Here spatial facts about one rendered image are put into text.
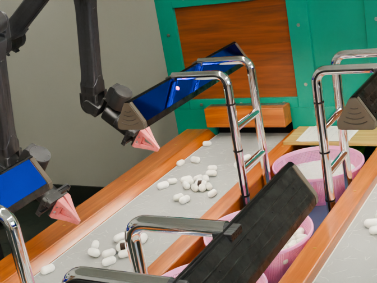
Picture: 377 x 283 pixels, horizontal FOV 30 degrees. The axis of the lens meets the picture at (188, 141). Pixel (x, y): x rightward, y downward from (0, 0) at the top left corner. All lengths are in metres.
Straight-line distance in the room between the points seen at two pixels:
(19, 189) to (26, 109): 2.85
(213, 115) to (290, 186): 1.38
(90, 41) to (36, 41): 1.94
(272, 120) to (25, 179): 1.16
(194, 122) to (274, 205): 1.55
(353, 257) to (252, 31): 1.02
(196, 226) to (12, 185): 0.52
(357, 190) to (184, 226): 0.97
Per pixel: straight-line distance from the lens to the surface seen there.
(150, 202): 2.06
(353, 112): 1.47
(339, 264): 1.60
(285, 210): 1.06
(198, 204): 1.99
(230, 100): 1.82
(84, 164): 4.09
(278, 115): 2.36
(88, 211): 2.04
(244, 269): 0.94
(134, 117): 1.71
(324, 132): 1.76
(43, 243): 1.91
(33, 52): 4.06
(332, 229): 1.69
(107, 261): 1.75
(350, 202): 1.82
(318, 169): 2.12
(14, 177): 1.40
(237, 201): 1.92
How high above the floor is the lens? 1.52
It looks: 18 degrees down
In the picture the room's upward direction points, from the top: 10 degrees counter-clockwise
